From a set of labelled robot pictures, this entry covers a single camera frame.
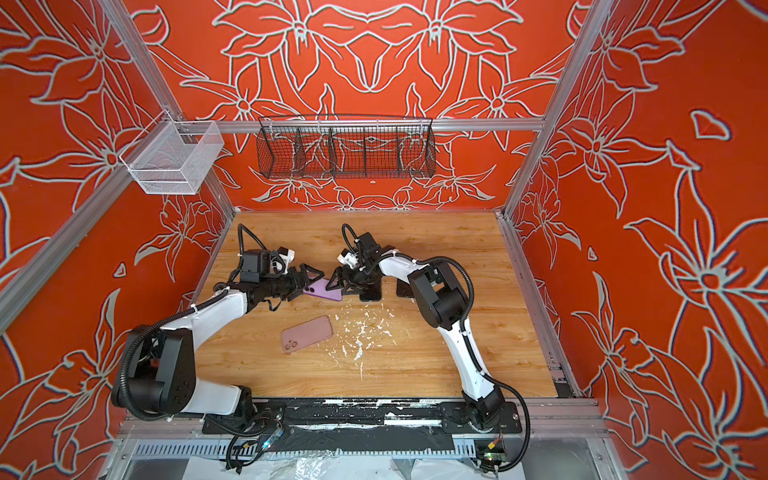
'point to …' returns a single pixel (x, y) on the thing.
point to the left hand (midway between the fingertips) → (316, 278)
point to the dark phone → (403, 289)
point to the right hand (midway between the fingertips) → (330, 289)
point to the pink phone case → (313, 331)
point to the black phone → (372, 293)
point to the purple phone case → (319, 289)
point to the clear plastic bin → (177, 158)
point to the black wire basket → (343, 147)
